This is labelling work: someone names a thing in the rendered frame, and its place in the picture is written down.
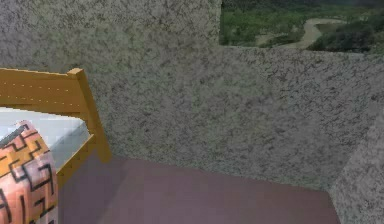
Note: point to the window with green landscape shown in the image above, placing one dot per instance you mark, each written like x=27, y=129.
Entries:
x=293, y=26

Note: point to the wooden bed with white mattress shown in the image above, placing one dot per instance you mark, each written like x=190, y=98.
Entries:
x=50, y=93

